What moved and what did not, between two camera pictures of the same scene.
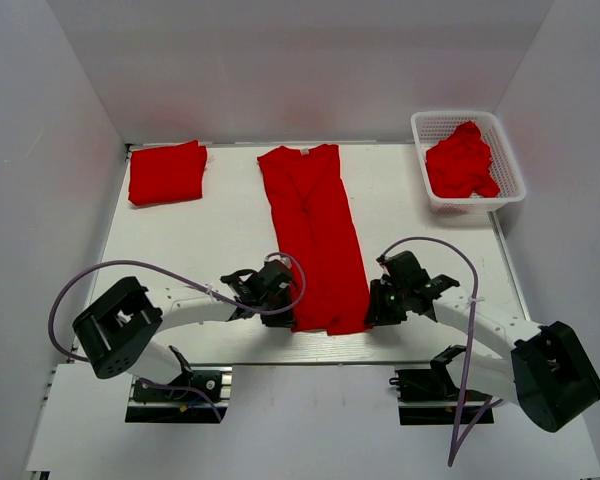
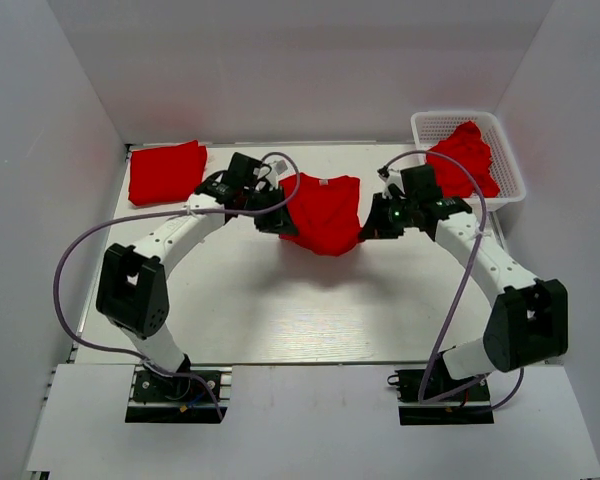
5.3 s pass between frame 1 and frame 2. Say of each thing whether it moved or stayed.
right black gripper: moved
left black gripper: moved
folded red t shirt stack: stayed
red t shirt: moved
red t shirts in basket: stayed
